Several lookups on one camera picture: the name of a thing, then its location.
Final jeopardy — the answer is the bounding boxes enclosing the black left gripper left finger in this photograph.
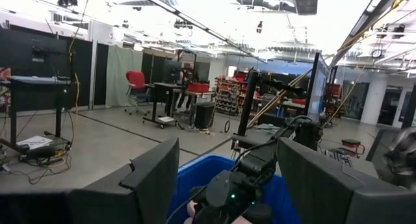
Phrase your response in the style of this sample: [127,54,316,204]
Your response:
[0,136,181,224]

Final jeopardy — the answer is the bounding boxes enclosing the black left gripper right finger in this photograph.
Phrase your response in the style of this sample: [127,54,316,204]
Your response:
[276,136,416,224]

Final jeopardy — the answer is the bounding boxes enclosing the pink slide sandal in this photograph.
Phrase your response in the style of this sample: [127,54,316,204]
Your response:
[183,199,254,224]

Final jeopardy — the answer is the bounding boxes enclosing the blue plastic ribbed bin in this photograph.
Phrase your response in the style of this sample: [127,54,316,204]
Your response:
[166,154,302,224]

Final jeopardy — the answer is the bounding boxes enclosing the black waste bin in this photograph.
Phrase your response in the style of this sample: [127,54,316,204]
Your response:
[194,101,216,131]

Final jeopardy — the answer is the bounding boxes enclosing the red storage bin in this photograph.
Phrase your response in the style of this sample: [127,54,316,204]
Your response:
[187,82,211,94]

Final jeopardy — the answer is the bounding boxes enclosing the red low stool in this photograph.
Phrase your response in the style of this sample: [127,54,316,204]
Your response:
[340,138,366,157]

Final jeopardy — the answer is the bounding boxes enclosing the black monitor stand pole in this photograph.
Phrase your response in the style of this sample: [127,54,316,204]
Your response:
[236,68,305,137]

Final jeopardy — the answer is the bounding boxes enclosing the shelf rack with parts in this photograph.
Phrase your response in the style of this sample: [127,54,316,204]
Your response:
[214,75,244,117]

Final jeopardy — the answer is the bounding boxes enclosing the black office desk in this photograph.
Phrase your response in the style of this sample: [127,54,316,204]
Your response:
[142,82,187,130]

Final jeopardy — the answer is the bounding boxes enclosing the wooden workbench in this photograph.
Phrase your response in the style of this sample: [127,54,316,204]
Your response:
[181,90,216,119]

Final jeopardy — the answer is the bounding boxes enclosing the long wooden pole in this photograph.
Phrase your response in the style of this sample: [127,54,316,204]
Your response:
[246,68,313,128]

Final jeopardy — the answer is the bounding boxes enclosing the red office chair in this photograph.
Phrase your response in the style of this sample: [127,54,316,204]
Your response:
[124,70,153,117]

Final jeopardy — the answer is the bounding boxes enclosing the pale green curtain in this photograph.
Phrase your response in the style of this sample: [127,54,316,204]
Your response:
[105,44,144,108]

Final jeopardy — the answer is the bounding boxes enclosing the white paper sheets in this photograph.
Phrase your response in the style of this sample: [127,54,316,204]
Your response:
[16,135,55,151]

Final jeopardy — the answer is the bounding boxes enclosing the black computer monitor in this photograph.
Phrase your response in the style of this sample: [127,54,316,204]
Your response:
[163,59,183,84]

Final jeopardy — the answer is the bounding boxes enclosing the black standing desk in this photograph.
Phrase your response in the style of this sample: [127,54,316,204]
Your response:
[0,75,73,155]

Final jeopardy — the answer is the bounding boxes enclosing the black ceiling-mounted device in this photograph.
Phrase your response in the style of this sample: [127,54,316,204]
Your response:
[174,18,194,31]

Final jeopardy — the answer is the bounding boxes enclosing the yellow hanging cable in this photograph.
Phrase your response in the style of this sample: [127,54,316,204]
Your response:
[67,0,92,116]

